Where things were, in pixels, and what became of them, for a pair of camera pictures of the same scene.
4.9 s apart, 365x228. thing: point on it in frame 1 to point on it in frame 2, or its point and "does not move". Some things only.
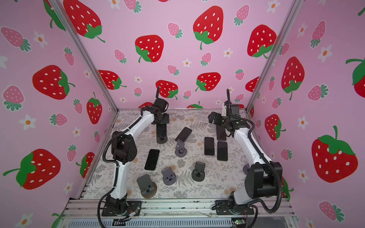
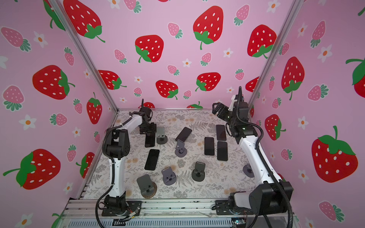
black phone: [222, 151] does not move
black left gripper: [166, 116] to [153, 129]
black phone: [152, 159] does not move
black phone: [221, 133] does not move
